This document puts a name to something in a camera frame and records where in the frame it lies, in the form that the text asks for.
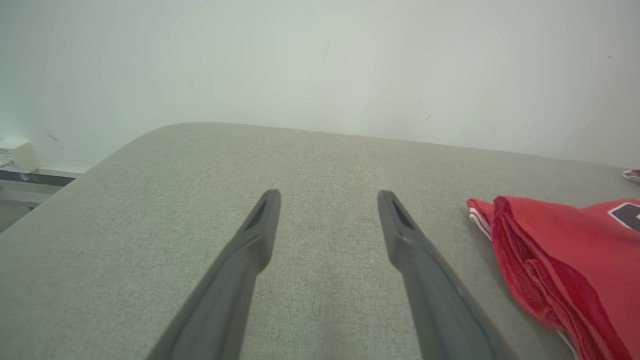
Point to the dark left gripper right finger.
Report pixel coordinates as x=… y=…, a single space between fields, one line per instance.
x=435 y=300

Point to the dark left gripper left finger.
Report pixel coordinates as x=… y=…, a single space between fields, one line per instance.
x=230 y=290

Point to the red jersey with number 23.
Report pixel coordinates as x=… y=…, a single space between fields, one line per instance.
x=575 y=260

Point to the white wall box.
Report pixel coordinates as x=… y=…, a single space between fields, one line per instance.
x=25 y=156

